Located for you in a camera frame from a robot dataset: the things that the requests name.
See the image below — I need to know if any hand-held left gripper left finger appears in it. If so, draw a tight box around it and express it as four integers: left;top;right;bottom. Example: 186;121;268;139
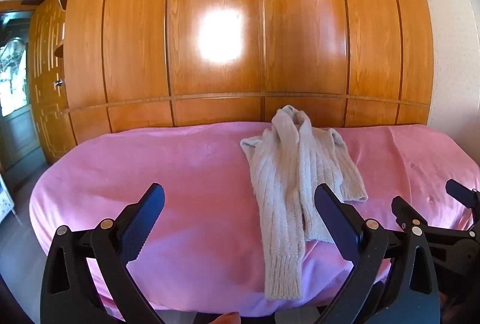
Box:
40;182;166;324

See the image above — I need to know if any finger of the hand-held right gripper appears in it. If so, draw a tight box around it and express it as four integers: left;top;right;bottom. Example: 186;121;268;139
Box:
391;196;429;232
445;179;480;211

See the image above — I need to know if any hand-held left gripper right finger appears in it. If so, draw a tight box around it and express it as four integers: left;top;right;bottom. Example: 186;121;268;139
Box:
314;183;441;324

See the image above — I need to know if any cream knit sweater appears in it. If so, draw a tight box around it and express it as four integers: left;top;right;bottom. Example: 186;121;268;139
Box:
240;105;369;300

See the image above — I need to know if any pink blanket covered bed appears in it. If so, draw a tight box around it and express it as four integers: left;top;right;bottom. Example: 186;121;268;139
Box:
29;120;480;323

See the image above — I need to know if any white patterned panel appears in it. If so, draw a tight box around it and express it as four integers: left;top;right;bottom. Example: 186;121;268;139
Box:
0;170;19;225

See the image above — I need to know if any carved wooden door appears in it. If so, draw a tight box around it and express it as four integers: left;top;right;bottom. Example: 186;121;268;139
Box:
28;0;77;164

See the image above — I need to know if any dark framed mirror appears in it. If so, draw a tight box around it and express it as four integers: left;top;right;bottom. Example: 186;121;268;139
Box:
0;9;44;192

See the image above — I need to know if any wooden wardrobe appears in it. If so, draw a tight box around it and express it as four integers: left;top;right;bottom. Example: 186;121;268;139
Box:
20;0;436;145

